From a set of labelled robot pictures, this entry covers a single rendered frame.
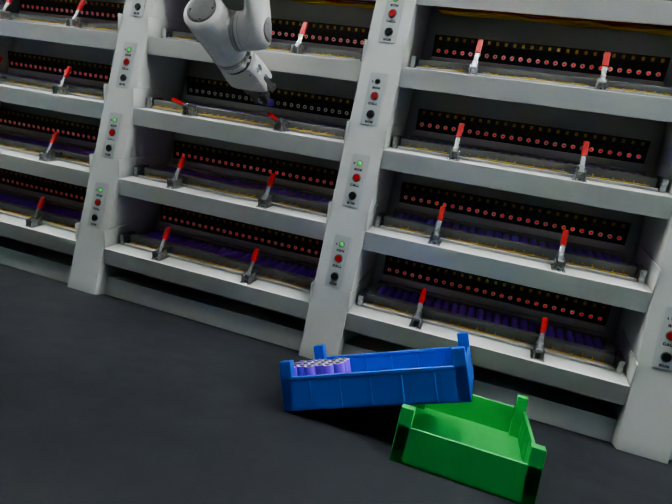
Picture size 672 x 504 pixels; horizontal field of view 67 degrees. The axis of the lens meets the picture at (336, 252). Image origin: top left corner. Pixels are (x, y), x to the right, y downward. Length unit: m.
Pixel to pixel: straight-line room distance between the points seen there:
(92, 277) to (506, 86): 1.16
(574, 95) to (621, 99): 0.09
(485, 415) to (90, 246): 1.10
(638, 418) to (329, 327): 0.67
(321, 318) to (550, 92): 0.71
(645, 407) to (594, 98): 0.64
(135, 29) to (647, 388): 1.50
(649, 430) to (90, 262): 1.39
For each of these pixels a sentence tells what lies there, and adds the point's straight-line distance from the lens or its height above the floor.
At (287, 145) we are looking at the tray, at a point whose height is 0.49.
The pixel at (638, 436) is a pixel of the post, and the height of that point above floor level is 0.04.
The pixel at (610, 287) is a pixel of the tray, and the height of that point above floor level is 0.32.
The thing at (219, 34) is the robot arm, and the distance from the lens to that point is 1.12.
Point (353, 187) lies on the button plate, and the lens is 1.21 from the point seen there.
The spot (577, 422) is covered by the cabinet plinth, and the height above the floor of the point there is 0.02.
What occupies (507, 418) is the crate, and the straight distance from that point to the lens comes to 1.07.
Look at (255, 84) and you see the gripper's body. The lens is 1.26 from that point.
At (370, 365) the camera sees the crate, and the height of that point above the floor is 0.07.
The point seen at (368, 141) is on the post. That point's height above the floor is 0.53.
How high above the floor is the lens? 0.30
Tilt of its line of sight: 2 degrees down
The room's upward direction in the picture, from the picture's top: 12 degrees clockwise
